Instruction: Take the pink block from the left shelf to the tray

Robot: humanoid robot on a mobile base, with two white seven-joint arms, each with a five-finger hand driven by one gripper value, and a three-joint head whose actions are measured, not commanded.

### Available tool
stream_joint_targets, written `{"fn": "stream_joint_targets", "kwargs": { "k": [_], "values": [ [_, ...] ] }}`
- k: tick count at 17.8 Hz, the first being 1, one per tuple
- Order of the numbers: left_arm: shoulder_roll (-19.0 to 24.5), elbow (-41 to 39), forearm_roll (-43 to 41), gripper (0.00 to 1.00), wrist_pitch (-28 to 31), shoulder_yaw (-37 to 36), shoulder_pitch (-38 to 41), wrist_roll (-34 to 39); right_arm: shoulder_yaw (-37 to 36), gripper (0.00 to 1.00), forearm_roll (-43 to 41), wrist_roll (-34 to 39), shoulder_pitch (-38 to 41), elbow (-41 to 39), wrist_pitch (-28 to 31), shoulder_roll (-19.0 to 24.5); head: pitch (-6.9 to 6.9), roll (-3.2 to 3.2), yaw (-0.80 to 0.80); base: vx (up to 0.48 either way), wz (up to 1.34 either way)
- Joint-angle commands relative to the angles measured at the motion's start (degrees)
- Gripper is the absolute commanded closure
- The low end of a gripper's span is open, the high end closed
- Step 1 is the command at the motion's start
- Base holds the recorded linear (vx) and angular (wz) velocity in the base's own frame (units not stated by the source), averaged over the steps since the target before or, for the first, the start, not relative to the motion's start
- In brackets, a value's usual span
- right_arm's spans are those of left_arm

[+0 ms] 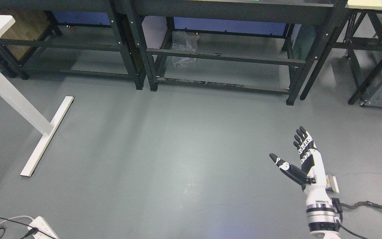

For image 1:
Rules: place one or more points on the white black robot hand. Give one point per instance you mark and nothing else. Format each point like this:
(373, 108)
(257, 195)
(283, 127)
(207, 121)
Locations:
(311, 175)

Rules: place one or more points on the silver white robot forearm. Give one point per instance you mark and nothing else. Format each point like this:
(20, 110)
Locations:
(322, 220)

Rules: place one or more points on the black metal shelf right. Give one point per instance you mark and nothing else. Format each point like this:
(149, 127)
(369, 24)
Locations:
(242, 33)

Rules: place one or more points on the black metal shelf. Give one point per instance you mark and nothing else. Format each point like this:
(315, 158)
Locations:
(242, 33)
(81, 37)

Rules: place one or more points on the black metal shelf left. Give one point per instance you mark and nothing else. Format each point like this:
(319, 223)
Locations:
(81, 37)

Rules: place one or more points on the clear plastic bag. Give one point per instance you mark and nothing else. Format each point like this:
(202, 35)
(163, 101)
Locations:
(184, 41)

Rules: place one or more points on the white power strip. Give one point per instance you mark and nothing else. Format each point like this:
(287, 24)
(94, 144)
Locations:
(44, 229)

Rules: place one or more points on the white desk with T-leg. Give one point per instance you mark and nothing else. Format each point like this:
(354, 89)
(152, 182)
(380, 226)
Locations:
(16, 99)

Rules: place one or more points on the black frame cart right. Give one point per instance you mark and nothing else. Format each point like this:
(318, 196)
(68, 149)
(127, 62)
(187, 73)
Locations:
(363, 45)

